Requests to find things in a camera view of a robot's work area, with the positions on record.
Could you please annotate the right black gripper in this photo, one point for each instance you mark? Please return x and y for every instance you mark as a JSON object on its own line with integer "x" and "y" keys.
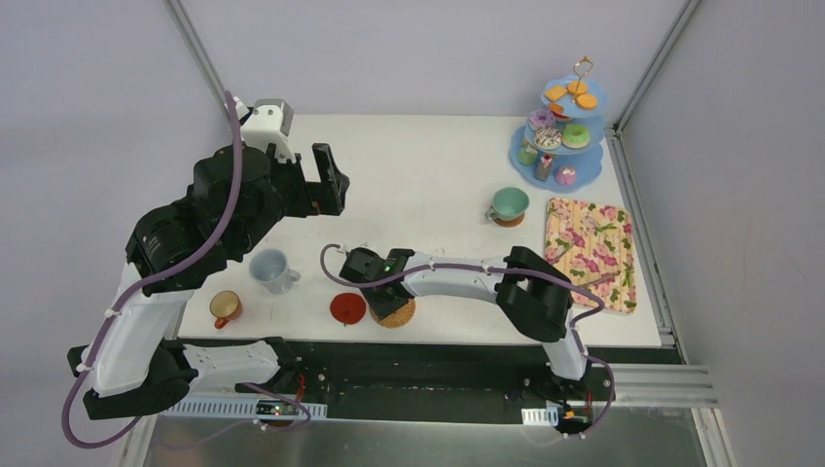
{"x": 386, "y": 301}

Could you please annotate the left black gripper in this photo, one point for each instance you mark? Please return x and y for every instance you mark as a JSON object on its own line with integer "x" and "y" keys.
{"x": 303, "y": 187}

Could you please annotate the red apple coaster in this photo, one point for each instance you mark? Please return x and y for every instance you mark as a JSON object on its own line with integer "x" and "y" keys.
{"x": 348, "y": 308}

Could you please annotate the woven rattan coaster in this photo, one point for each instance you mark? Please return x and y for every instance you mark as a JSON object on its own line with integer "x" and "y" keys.
{"x": 397, "y": 319}

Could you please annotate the light blue mug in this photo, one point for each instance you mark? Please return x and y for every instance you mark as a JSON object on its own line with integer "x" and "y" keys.
{"x": 270, "y": 269}

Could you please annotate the orange small mug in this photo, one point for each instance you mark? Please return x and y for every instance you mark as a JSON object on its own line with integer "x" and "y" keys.
{"x": 225, "y": 307}

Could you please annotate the orange round coaster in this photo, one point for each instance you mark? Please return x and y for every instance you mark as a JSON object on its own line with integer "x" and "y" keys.
{"x": 509, "y": 223}

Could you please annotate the green teacup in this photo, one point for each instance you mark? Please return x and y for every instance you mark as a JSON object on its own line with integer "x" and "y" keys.
{"x": 507, "y": 205}

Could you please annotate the chocolate slice cake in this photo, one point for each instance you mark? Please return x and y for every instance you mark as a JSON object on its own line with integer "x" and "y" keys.
{"x": 544, "y": 167}

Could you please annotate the purple sprinkled donut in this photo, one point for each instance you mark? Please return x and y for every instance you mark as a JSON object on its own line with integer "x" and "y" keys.
{"x": 541, "y": 117}

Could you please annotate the pink cupcake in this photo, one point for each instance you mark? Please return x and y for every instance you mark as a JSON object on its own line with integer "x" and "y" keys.
{"x": 566, "y": 176}

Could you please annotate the white chocolate donut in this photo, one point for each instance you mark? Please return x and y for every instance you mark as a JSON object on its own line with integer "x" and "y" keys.
{"x": 547, "y": 138}

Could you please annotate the rectangular yellow biscuit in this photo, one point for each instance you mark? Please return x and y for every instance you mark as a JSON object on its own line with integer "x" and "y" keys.
{"x": 555, "y": 93}

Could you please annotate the green frosted donut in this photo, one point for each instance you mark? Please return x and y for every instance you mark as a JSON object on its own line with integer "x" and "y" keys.
{"x": 575, "y": 136}

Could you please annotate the round orange biscuit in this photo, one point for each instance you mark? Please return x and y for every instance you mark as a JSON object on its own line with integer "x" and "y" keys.
{"x": 586, "y": 101}
{"x": 577, "y": 87}

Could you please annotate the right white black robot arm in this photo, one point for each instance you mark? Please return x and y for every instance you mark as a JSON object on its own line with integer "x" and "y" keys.
{"x": 533, "y": 295}

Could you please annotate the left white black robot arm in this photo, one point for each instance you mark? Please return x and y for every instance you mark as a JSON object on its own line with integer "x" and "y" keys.
{"x": 140, "y": 368}

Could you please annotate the blue three-tier cake stand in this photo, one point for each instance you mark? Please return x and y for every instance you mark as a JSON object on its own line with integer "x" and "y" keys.
{"x": 559, "y": 146}

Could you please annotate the floral serving tray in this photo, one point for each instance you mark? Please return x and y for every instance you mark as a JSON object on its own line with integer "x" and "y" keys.
{"x": 593, "y": 245}

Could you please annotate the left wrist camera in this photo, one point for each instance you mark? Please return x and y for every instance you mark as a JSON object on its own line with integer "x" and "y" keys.
{"x": 269, "y": 123}

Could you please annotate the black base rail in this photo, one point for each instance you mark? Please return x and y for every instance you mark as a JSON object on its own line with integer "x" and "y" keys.
{"x": 421, "y": 382}

